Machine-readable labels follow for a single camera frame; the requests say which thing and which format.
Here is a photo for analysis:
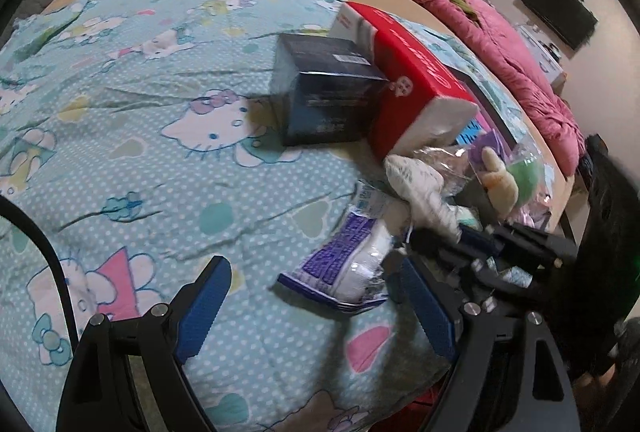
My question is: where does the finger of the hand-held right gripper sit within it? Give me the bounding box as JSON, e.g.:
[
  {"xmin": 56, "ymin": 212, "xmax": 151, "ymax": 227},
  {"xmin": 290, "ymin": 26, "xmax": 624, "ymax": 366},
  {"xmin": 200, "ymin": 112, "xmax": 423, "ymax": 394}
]
[
  {"xmin": 407, "ymin": 226, "xmax": 501, "ymax": 259},
  {"xmin": 465, "ymin": 258, "xmax": 547, "ymax": 302}
]

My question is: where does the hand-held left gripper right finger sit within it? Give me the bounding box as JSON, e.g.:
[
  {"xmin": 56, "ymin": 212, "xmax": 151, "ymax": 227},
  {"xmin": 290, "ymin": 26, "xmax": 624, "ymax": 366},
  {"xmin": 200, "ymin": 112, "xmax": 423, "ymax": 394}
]
[{"xmin": 400, "ymin": 257, "xmax": 581, "ymax": 432}]

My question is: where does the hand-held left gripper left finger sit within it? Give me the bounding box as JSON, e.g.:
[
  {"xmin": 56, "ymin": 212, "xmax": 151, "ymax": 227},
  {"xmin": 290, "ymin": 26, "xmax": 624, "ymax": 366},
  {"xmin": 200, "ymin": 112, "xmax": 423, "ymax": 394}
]
[{"xmin": 55, "ymin": 254, "xmax": 233, "ymax": 432}]

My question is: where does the white plush toy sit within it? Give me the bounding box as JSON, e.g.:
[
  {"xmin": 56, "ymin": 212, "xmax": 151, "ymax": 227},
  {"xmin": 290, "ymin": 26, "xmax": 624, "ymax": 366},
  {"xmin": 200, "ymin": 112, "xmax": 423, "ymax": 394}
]
[{"xmin": 384, "ymin": 154, "xmax": 461, "ymax": 243}]

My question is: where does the cream teddy bear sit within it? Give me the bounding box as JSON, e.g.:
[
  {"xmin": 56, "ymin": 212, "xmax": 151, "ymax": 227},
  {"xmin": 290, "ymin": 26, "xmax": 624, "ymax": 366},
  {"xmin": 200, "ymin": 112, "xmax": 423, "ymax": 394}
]
[{"xmin": 480, "ymin": 147, "xmax": 521, "ymax": 215}]

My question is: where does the purple white packet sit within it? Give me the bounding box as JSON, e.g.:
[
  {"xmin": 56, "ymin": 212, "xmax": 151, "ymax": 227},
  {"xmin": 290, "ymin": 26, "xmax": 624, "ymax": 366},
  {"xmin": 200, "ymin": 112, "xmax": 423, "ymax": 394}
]
[{"xmin": 276, "ymin": 179, "xmax": 416, "ymax": 313}]

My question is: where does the dark shallow box tray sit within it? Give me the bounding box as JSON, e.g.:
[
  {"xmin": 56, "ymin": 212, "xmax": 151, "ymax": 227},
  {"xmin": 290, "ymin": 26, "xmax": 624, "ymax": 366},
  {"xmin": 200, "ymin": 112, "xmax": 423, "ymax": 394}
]
[{"xmin": 447, "ymin": 64, "xmax": 518, "ymax": 153}]

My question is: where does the person's right hand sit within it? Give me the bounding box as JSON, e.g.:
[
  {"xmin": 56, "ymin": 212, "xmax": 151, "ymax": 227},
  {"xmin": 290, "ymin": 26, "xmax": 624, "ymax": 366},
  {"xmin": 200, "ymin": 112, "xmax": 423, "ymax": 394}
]
[{"xmin": 574, "ymin": 354, "xmax": 631, "ymax": 393}]

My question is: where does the clear plastic bag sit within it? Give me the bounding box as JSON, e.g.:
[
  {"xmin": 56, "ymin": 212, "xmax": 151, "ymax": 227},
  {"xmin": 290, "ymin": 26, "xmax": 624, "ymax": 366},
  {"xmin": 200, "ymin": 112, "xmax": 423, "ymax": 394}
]
[{"xmin": 415, "ymin": 139, "xmax": 556, "ymax": 233}]

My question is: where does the green plush toy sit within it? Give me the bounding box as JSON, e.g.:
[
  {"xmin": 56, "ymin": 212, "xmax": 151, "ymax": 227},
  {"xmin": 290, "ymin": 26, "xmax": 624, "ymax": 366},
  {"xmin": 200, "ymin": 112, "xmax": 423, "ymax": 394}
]
[{"xmin": 505, "ymin": 154, "xmax": 546, "ymax": 205}]

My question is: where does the red cloth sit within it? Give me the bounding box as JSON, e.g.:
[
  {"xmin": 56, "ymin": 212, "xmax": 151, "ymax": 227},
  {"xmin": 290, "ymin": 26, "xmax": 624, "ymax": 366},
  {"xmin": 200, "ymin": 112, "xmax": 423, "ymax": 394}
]
[{"xmin": 395, "ymin": 382, "xmax": 451, "ymax": 432}]

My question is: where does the purple cloth item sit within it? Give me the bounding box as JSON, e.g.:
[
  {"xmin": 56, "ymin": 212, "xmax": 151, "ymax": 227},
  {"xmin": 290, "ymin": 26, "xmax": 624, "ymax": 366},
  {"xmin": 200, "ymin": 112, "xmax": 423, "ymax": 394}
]
[{"xmin": 467, "ymin": 132, "xmax": 507, "ymax": 173}]

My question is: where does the printed cartoon blanket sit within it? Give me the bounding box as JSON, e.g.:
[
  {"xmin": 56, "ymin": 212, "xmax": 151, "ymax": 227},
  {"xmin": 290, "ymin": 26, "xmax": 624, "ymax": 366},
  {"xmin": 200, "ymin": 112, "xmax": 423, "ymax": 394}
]
[{"xmin": 0, "ymin": 0, "xmax": 551, "ymax": 432}]

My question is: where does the red tissue pack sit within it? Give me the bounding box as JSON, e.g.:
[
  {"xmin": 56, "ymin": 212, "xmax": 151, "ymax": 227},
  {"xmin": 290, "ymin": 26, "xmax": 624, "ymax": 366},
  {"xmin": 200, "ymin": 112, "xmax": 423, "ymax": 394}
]
[{"xmin": 330, "ymin": 1, "xmax": 480, "ymax": 163}]

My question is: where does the black box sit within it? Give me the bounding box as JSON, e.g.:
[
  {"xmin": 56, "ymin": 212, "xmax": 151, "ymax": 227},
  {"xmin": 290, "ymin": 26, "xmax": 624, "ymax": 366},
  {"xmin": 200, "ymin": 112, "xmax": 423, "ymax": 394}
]
[{"xmin": 270, "ymin": 33, "xmax": 390, "ymax": 147}]

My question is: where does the pink quilt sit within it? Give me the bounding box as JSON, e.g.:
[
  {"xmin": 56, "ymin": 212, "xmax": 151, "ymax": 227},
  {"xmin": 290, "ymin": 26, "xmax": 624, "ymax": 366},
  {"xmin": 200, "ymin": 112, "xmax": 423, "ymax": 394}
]
[{"xmin": 355, "ymin": 0, "xmax": 586, "ymax": 175}]

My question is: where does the black television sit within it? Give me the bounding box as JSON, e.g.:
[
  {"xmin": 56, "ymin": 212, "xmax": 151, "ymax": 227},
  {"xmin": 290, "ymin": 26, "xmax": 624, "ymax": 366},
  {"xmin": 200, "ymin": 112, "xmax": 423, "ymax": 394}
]
[{"xmin": 517, "ymin": 0, "xmax": 599, "ymax": 52}]

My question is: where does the black cable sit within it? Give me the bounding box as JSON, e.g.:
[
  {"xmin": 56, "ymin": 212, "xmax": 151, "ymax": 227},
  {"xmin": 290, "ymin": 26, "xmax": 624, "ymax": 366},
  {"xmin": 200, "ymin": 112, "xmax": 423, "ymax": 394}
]
[{"xmin": 0, "ymin": 197, "xmax": 81, "ymax": 348}]

